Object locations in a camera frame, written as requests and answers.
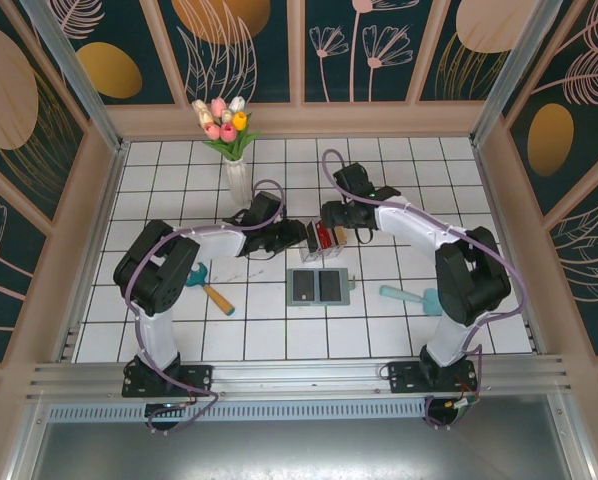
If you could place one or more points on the clear acrylic card box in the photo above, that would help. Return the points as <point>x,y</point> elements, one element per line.
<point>311,258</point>

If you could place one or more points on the teal garden trowel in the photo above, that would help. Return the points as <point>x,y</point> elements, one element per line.
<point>394,292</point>

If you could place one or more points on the green card holder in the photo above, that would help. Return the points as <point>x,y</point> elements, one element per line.
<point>345,297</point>

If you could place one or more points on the tan gold card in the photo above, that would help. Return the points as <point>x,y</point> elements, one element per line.
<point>338,236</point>

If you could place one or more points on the red card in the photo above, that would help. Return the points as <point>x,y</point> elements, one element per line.
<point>324,238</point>

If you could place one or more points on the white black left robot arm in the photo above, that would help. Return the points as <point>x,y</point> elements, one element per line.
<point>159,340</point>

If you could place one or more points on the artificial tulip bouquet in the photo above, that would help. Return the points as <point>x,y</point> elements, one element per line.
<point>226,131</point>

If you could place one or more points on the black card with chip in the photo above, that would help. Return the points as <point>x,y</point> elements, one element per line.
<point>303,285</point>

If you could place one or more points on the aluminium front rail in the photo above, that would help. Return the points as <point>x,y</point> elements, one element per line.
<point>299,380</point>

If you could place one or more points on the white ribbed vase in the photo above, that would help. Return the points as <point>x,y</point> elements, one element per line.
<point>239,180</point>

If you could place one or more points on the aluminium corner post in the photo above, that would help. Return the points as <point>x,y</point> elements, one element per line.
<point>513,75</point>
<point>79,75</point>

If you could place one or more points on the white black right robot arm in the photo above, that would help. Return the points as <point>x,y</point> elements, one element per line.
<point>414,230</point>

